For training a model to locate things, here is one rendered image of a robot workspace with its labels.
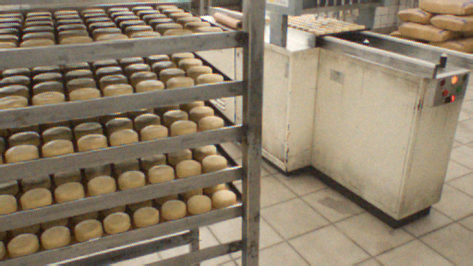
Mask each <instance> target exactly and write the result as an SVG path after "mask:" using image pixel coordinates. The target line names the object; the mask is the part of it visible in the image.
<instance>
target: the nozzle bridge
mask: <svg viewBox="0 0 473 266"><path fill-rule="evenodd" d="M320 1H321V0H320ZM324 1H325V0H322V1H321V3H320V7H316V0H265V10H268V11H271V12H270V36H269V43H270V44H272V45H277V46H280V47H285V46H286V40H287V23H288V16H291V17H301V16H302V15H305V14H320V13H327V12H335V11H343V10H349V9H360V10H359V14H358V15H357V20H356V24H358V25H359V26H364V27H370V28H371V30H369V31H371V32H373V26H374V19H375V13H376V7H389V5H390V0H360V4H357V0H353V5H349V4H348V1H349V0H345V4H344V5H341V0H338V1H336V6H333V0H331V1H330V2H328V6H324Z"/></svg>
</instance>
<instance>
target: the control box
mask: <svg viewBox="0 0 473 266"><path fill-rule="evenodd" d="M470 72H471V70H467V69H462V70H458V71H452V72H448V73H444V74H441V75H438V76H436V79H431V81H430V91H429V96H428V100H427V103H426V106H428V107H436V106H439V105H442V104H445V103H452V102H451V100H452V97H453V96H454V98H453V100H452V101H453V102H455V101H458V100H461V99H464V98H465V95H466V92H467V83H468V79H469V76H470ZM465 74H467V80H463V77H464V76H465ZM453 77H457V80H456V82H455V83H454V84H453V82H452V81H453ZM442 80H445V83H444V85H443V86H441V81H442ZM458 86H461V87H462V91H461V92H459V93H458V92H457V91H456V90H457V87H458ZM444 90H448V95H447V96H445V97H444V96H443V91H444ZM448 97H449V99H448V101H447V98H448ZM446 101H447V102H446Z"/></svg>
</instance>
